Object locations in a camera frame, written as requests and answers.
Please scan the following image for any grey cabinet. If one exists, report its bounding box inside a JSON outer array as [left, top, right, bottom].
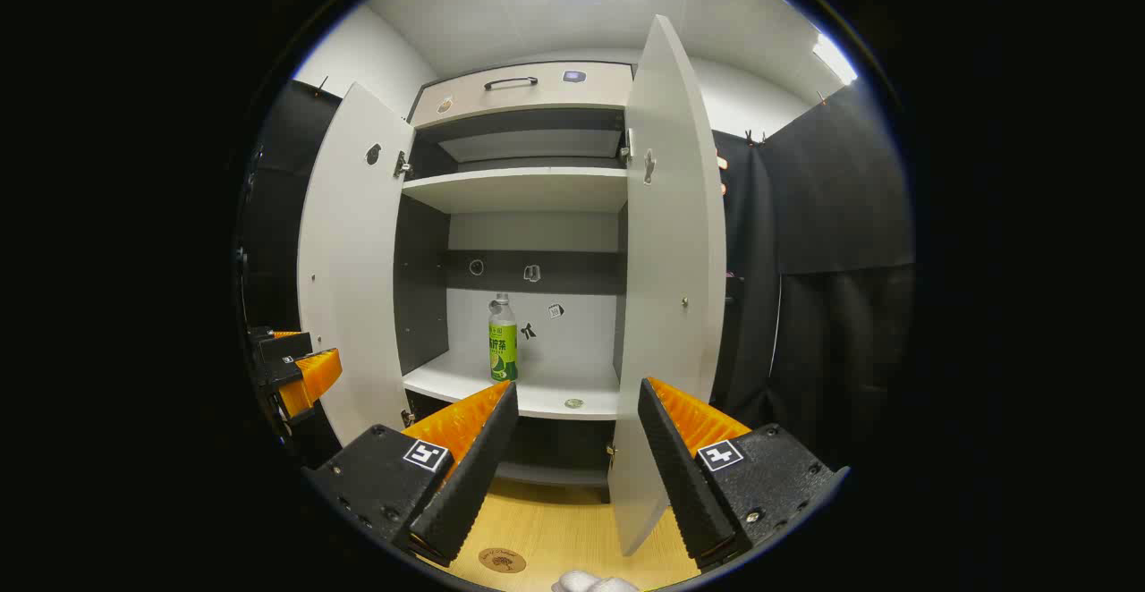
[[394, 60, 638, 487]]

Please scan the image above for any small ceiling light panel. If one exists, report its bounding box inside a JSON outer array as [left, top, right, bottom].
[[811, 32, 859, 86]]

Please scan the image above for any grey cabinet door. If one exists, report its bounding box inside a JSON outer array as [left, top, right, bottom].
[[608, 14, 727, 557], [297, 82, 417, 448]]

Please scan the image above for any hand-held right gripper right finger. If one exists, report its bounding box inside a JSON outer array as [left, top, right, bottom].
[[637, 376, 851, 573]]

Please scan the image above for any green label bottle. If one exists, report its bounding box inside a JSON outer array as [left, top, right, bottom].
[[488, 293, 519, 384]]

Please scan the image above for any grey cabinet drawer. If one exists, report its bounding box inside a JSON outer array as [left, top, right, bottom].
[[410, 62, 634, 128]]

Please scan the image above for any black backdrop cloth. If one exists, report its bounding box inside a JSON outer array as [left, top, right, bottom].
[[760, 82, 915, 477], [240, 80, 345, 468], [711, 130, 784, 427]]

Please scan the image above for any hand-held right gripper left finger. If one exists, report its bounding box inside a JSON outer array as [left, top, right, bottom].
[[302, 381, 522, 568]]

